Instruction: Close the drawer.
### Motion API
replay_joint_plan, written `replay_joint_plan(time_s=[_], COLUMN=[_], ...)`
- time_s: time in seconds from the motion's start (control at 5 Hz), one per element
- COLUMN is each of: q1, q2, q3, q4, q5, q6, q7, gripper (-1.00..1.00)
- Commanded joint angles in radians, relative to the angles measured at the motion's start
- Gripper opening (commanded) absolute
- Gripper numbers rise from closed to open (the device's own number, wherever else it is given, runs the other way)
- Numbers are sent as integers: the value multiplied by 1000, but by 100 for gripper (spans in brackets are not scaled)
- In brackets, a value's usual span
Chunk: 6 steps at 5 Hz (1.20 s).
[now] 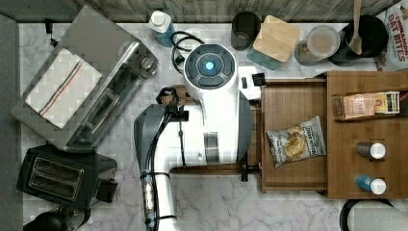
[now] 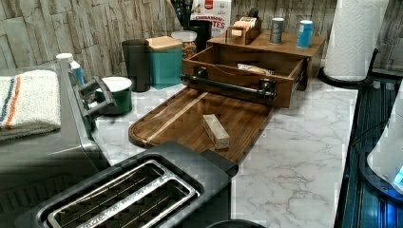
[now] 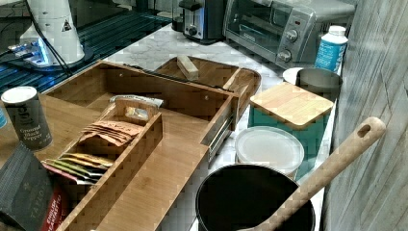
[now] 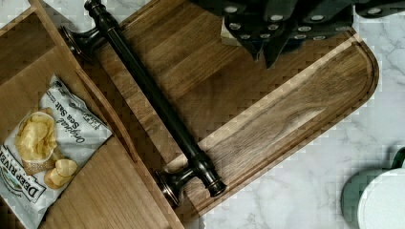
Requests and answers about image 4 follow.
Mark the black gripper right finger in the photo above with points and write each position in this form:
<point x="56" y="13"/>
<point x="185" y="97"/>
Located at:
<point x="298" y="20"/>

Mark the dark metal drawer handle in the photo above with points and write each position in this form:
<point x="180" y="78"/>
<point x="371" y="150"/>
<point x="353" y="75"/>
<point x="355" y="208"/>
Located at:
<point x="199" y="164"/>

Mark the wooden drawer box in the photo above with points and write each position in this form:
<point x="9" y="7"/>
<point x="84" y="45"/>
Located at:
<point x="114" y="190"/>

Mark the green enamel mug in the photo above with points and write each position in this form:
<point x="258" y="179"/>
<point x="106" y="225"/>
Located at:
<point x="375" y="199"/>

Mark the Deep River chips bag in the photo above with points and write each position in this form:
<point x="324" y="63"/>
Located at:
<point x="45" y="150"/>

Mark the wooden cutting board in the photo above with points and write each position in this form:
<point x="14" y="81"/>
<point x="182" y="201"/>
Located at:
<point x="245" y="115"/>

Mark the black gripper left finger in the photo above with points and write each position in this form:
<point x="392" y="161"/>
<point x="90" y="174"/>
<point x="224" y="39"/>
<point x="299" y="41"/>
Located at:
<point x="260" y="26"/>

